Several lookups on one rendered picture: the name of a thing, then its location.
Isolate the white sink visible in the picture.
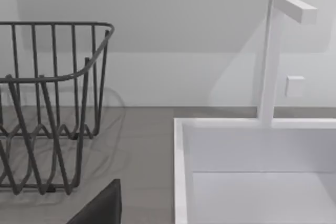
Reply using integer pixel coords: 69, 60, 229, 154
173, 118, 336, 224

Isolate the tall white tap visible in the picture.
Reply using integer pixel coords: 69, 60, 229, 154
257, 0, 318, 125

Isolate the dark grey wire basket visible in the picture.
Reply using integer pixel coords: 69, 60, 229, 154
0, 22, 116, 196

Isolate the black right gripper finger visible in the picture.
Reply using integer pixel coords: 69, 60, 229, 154
66, 178, 122, 224

